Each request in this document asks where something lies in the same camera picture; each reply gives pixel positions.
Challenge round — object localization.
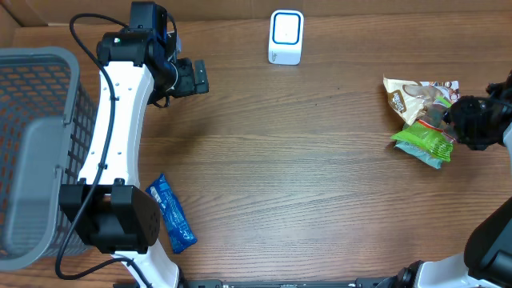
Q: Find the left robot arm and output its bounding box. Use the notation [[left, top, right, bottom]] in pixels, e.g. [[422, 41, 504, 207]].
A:
[[59, 2, 209, 287]]

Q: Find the grey plastic basket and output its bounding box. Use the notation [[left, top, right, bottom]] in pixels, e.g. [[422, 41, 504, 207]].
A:
[[1, 46, 96, 271]]

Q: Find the mint green snack packet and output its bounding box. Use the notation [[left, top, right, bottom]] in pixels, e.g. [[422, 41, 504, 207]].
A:
[[394, 141, 443, 170]]

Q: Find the beige cookie bag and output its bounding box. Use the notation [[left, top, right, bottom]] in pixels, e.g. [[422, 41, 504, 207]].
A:
[[383, 77, 461, 125]]

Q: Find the black rail at table edge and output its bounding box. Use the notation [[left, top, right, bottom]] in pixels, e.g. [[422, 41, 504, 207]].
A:
[[178, 277, 396, 288]]

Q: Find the white barcode scanner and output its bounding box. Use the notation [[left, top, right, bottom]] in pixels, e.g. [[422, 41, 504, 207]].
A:
[[268, 10, 304, 66]]

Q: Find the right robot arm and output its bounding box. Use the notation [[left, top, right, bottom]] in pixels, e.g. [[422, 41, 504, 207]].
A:
[[376, 77, 511, 288]]

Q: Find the green snack bag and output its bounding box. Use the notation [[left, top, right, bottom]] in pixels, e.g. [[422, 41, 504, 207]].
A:
[[391, 105, 457, 162]]

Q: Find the brown cardboard back wall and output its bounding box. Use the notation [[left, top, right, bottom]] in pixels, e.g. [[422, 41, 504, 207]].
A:
[[1, 0, 511, 26]]

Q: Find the blue snack bar wrapper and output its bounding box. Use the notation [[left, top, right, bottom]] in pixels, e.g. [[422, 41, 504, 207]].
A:
[[146, 174, 198, 254]]

